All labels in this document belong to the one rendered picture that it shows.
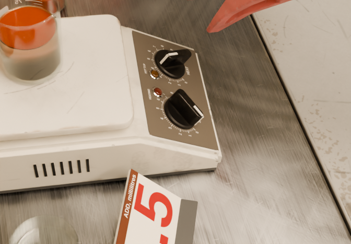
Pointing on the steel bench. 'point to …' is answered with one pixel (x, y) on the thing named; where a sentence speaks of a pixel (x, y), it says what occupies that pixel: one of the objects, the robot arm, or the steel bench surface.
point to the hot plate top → (73, 86)
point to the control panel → (144, 64)
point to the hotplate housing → (102, 149)
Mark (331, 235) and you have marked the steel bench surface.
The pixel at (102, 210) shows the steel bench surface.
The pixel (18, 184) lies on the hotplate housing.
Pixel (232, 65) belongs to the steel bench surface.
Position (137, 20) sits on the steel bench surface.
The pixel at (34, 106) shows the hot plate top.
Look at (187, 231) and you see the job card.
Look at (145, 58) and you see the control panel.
